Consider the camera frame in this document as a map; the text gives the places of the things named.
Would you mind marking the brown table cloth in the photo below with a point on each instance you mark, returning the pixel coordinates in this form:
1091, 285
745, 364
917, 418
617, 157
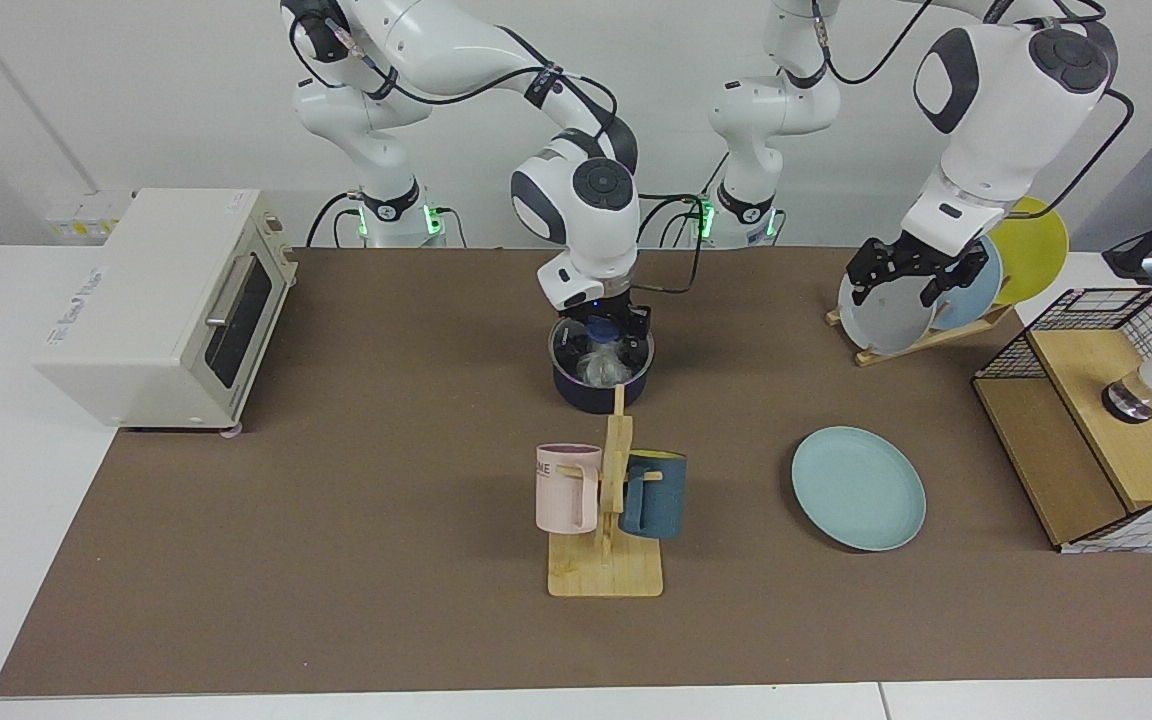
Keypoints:
336, 620

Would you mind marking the pink cup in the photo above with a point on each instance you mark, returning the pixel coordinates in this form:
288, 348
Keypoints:
566, 495

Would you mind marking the glass lid with blue knob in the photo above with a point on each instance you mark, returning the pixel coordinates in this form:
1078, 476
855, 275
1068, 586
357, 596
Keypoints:
616, 375

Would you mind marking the yellow plate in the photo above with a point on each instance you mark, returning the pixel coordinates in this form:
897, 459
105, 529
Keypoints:
1036, 260

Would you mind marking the pale green plate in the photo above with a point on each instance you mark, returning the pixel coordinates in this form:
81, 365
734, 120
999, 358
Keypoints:
856, 490

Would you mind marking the pale toaster oven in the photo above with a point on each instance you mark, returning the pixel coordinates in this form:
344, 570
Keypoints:
136, 330

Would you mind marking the grey plate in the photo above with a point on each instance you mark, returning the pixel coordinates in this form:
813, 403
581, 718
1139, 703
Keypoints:
886, 325

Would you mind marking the wooden cup stand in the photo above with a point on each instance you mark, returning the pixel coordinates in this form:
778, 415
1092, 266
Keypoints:
606, 575

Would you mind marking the blue plate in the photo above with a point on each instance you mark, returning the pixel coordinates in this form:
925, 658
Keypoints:
966, 300

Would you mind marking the wooden plate rack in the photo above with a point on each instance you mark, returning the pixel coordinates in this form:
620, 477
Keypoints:
896, 352

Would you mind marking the dark teal cup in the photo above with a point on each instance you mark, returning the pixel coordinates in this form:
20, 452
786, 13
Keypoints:
661, 500

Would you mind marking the white wall socket box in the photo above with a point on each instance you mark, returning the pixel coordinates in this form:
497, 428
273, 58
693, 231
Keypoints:
86, 220

